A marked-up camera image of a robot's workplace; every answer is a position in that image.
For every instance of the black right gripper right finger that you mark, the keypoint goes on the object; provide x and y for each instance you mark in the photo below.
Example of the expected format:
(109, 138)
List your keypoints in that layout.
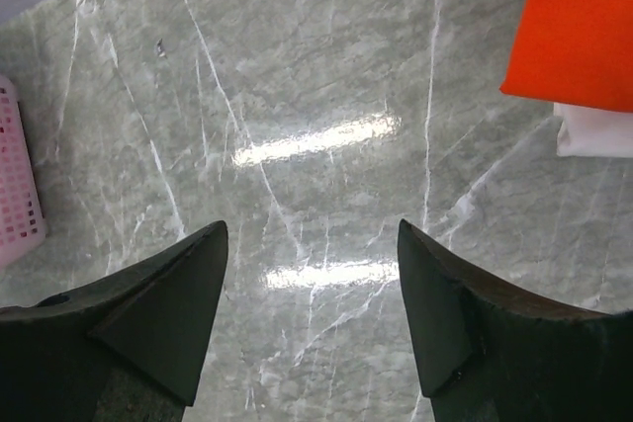
(488, 350)

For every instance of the folded orange t shirt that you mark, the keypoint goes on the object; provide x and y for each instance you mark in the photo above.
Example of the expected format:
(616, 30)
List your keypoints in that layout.
(575, 52)

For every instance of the folded white t shirt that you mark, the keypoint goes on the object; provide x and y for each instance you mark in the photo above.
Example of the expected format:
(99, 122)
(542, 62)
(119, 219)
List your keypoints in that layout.
(587, 132)

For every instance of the white perforated plastic basket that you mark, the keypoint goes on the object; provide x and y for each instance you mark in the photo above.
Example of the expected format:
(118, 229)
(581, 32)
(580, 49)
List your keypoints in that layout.
(23, 225)

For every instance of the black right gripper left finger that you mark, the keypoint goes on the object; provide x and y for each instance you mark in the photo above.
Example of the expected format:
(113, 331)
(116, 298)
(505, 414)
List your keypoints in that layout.
(128, 347)

